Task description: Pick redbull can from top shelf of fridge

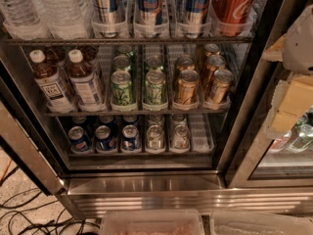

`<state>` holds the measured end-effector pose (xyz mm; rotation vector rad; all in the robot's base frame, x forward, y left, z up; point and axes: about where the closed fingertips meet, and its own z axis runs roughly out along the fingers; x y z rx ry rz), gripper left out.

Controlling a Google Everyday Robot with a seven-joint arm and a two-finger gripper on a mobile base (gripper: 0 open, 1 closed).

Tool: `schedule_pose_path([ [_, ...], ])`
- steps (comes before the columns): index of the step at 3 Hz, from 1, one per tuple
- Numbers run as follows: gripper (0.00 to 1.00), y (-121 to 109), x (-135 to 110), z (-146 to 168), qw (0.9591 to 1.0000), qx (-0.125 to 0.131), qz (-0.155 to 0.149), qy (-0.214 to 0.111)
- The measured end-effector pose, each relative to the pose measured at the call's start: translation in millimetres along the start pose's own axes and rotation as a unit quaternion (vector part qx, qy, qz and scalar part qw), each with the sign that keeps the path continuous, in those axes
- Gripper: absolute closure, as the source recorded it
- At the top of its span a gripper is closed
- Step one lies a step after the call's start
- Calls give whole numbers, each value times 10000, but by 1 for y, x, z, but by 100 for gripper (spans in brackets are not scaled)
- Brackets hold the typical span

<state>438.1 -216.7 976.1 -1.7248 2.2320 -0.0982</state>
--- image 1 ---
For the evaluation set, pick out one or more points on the red coca-cola can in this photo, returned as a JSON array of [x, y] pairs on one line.
[[232, 14]]

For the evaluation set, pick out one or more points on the clear plastic bin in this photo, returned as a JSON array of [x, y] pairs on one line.
[[155, 222], [251, 223]]

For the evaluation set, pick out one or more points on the tea bottle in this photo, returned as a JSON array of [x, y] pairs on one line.
[[86, 82], [53, 83]]

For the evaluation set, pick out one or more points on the left clear plastic bin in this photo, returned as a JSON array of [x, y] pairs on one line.
[[155, 222]]

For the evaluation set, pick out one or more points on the front left gold can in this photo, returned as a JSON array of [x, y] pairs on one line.
[[187, 87]]

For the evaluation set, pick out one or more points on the right tea bottle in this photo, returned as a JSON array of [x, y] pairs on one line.
[[86, 82]]

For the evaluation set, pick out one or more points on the silver can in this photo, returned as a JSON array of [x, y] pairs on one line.
[[155, 138], [180, 141]]

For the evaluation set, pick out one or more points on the left tea bottle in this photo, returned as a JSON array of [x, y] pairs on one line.
[[53, 83]]

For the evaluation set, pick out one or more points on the front right green can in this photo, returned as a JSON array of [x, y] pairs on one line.
[[155, 98]]

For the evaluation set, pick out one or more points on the green can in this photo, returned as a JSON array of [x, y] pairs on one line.
[[155, 98], [123, 95]]

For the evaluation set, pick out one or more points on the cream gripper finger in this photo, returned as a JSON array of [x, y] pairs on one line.
[[275, 52], [291, 99]]

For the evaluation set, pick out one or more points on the right pepsi can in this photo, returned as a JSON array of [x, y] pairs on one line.
[[130, 138]]

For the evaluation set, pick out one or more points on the right water bottle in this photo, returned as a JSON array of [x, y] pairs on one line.
[[65, 19]]

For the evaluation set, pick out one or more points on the water bottle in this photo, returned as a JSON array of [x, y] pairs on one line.
[[22, 20], [65, 19]]

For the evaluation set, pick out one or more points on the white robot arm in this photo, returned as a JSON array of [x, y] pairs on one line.
[[298, 46]]

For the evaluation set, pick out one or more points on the right clear plastic bin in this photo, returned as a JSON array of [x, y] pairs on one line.
[[251, 223]]

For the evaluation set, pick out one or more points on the left silver can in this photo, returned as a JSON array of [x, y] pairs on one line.
[[155, 138]]

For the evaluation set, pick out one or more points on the gold can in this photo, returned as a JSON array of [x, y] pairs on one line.
[[187, 87], [218, 88]]

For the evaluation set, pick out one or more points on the left pepsi can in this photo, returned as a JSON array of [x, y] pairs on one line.
[[80, 141]]

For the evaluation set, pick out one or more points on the steel fridge door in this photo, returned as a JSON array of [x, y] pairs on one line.
[[21, 142]]

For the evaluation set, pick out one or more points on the middle pepsi can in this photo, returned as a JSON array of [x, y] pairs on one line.
[[105, 141]]

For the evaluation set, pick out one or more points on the pepsi can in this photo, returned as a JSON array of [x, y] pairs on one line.
[[130, 138], [80, 141], [105, 141]]

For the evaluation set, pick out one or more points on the redbull can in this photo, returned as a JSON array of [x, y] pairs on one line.
[[149, 21], [109, 15], [191, 16]]

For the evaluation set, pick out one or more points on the left water bottle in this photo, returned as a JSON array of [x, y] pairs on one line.
[[22, 20]]

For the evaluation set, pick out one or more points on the steel fridge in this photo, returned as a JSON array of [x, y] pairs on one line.
[[231, 164]]

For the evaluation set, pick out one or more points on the front right gold can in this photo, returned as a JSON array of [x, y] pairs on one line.
[[218, 88]]

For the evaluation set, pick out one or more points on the front left green can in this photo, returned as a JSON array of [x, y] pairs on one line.
[[123, 95]]

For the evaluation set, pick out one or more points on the right silver can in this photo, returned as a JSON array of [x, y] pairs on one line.
[[180, 141]]

